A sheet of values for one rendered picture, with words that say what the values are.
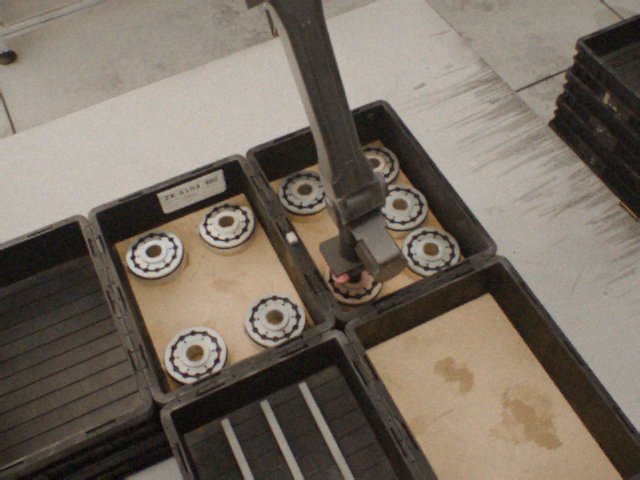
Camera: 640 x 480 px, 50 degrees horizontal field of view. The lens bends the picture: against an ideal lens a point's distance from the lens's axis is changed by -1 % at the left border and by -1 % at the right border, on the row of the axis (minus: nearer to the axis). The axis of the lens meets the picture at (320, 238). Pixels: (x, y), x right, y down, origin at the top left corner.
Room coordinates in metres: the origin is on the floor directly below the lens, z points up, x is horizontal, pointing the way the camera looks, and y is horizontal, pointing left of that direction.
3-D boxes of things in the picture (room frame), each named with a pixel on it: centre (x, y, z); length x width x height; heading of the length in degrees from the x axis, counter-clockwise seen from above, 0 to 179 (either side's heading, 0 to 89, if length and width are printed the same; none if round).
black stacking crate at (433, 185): (0.73, -0.08, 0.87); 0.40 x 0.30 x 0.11; 24
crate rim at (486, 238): (0.73, -0.08, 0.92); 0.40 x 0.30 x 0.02; 24
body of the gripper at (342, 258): (0.60, -0.06, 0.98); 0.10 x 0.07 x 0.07; 114
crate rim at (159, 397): (0.61, 0.19, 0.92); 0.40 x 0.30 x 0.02; 24
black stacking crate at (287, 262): (0.61, 0.19, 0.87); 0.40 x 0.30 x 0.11; 24
